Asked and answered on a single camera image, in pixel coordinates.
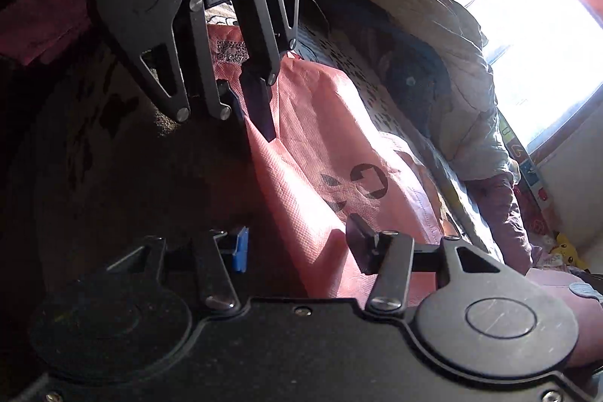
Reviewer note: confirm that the pink woven shopping bag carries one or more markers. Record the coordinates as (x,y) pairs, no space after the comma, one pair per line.
(306,176)

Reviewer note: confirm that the colourful wall mat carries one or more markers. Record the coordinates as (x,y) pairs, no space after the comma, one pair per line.
(532,180)

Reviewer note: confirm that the purple quilted cloth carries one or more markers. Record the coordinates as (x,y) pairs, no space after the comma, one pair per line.
(504,209)

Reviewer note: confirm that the beige quilted duvet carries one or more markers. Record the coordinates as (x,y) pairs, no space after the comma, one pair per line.
(447,30)

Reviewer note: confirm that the pink pillow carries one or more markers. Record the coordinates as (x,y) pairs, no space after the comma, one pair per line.
(565,322)

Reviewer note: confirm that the dark blue cloth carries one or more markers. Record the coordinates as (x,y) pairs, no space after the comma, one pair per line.
(410,86)

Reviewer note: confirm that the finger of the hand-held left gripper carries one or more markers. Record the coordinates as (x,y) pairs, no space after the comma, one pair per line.
(234,100)
(259,100)

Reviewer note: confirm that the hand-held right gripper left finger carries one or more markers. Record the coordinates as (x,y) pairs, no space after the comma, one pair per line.
(241,249)

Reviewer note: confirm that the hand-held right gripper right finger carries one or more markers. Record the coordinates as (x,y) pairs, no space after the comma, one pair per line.
(360,244)

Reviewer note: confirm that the yellow plush toy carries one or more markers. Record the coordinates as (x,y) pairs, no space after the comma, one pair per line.
(567,251)

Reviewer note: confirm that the spotted plush blanket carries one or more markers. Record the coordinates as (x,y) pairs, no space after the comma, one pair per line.
(339,53)

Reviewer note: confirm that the white patterned bedsheet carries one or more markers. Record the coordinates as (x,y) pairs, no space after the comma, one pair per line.
(464,213)

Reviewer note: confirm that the bright window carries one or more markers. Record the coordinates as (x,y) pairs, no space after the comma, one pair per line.
(532,30)

